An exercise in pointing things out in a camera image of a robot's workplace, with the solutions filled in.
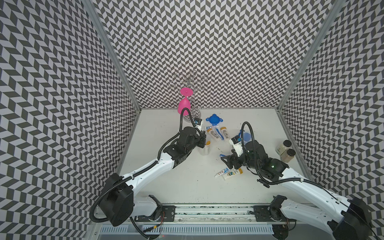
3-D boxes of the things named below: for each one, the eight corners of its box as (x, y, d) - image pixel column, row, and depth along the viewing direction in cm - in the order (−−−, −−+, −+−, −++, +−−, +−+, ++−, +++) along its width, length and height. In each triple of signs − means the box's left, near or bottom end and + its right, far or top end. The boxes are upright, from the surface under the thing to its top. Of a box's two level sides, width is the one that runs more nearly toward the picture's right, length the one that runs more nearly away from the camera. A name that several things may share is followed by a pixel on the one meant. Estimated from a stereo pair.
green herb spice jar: (277, 156, 94) (285, 147, 85) (274, 149, 98) (282, 139, 89) (284, 156, 94) (293, 147, 85) (281, 149, 98) (289, 139, 89)
